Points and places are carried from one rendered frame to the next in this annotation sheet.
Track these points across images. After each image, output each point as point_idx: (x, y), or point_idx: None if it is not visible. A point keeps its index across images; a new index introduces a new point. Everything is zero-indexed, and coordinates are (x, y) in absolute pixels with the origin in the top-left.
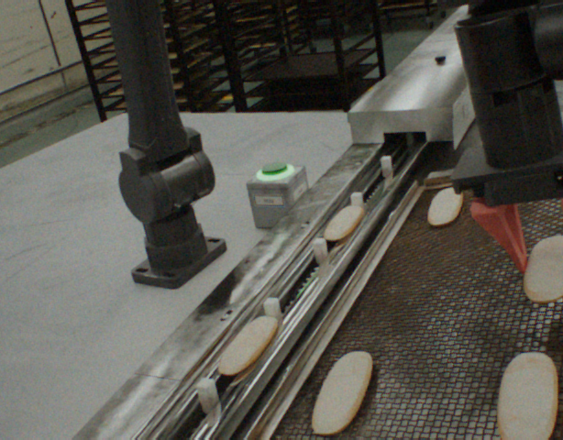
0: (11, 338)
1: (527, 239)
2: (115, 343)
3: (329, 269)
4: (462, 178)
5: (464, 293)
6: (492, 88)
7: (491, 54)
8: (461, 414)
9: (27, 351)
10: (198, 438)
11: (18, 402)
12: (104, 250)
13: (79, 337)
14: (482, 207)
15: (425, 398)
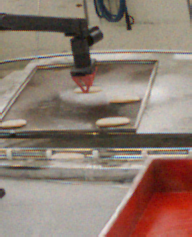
0: (30, 224)
1: (51, 106)
2: (43, 197)
3: (27, 148)
4: (89, 69)
5: (74, 112)
6: (88, 49)
7: (87, 43)
8: (126, 106)
9: (42, 217)
10: (113, 155)
11: (79, 207)
12: None
13: (35, 207)
14: (90, 75)
15: (119, 111)
